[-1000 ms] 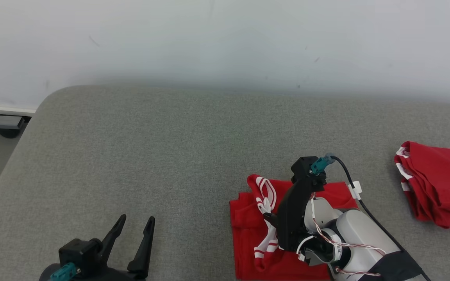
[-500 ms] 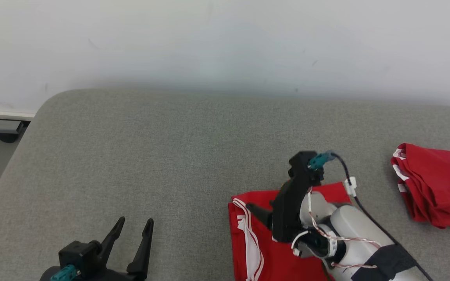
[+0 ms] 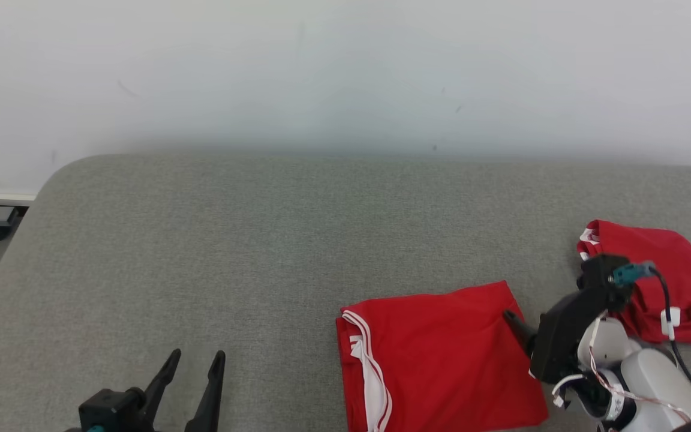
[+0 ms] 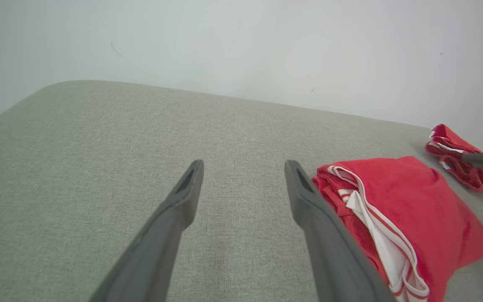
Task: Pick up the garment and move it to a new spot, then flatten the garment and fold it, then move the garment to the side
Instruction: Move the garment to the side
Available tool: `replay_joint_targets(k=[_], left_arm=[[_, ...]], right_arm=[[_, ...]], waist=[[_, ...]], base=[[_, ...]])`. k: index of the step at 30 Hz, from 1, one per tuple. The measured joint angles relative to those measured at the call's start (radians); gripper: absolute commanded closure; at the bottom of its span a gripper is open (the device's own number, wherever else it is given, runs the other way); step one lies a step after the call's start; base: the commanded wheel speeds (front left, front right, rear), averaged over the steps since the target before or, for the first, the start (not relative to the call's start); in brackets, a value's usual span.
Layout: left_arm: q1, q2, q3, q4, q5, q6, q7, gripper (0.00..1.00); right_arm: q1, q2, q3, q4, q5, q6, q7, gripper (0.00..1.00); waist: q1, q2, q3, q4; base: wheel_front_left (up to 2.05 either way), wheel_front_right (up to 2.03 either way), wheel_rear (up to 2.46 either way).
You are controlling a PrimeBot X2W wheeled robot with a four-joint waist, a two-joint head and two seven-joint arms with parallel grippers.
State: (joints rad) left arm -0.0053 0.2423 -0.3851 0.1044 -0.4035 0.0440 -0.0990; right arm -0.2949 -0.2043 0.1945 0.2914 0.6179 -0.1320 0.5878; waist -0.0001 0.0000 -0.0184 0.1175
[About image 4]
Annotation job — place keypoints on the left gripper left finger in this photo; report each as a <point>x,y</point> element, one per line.
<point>157,251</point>

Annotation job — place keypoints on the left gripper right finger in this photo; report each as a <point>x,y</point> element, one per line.
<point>333,260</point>

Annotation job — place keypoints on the red white Bulls shorts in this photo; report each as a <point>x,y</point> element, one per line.
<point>476,180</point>

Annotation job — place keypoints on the red white Bulls jersey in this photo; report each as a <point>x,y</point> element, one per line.
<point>426,201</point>

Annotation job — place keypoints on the grey fabric sofa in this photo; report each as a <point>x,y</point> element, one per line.
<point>99,147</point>

